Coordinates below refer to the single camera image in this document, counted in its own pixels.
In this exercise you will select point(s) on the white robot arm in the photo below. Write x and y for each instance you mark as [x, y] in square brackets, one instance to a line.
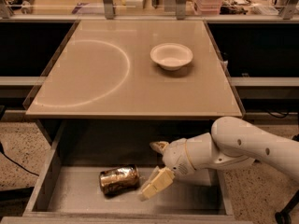
[230, 144]

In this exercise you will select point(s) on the left metal post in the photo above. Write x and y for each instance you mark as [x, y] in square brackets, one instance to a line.
[109, 9]

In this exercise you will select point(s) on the white paper bowl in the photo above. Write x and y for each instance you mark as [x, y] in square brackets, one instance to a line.
[171, 56]

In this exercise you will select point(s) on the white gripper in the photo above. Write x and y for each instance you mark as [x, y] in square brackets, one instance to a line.
[176, 157]

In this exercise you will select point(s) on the beige counter cabinet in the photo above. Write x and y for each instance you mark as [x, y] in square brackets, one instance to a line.
[105, 72]

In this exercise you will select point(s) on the metal post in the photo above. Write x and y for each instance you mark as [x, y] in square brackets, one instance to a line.
[109, 9]
[181, 9]

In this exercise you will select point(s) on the orange metallic soda can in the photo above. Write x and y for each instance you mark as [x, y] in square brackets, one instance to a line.
[118, 179]

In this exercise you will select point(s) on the right metal post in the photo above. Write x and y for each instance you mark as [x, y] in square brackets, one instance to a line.
[181, 9]

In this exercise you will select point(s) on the open grey top drawer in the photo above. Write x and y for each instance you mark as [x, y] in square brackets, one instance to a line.
[68, 187]

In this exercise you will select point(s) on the black office chair base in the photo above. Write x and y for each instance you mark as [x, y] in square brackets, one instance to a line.
[286, 209]

